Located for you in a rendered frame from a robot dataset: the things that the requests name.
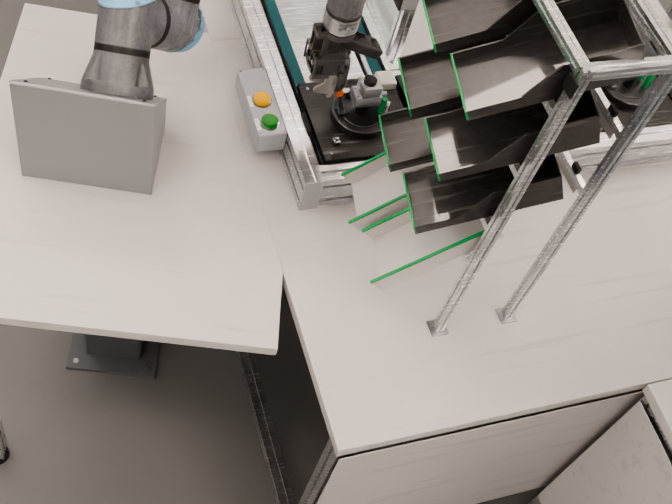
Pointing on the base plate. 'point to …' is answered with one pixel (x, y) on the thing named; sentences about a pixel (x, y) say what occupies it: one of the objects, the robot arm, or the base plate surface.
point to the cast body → (367, 92)
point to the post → (399, 34)
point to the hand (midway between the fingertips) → (331, 92)
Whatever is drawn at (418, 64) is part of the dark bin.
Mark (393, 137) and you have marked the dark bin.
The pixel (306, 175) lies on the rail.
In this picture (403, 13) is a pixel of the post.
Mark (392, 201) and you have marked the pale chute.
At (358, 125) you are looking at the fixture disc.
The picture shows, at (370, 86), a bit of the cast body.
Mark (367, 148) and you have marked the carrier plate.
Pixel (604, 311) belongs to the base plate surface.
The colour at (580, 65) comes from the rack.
